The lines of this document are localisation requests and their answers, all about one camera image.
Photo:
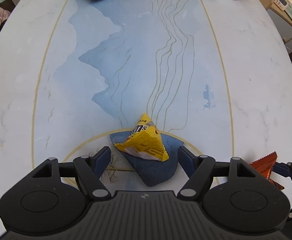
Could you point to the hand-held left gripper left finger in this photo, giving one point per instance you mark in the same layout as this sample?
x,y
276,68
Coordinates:
x,y
102,161

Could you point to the reddish brown snack packet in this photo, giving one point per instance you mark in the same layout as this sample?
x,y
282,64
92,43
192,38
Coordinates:
x,y
263,166

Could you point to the yellow candy packet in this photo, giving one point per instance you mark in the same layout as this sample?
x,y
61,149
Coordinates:
x,y
146,137

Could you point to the white kitchen timer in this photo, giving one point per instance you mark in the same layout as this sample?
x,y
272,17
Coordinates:
x,y
279,1

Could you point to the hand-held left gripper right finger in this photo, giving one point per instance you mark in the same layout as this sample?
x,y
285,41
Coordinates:
x,y
186,161

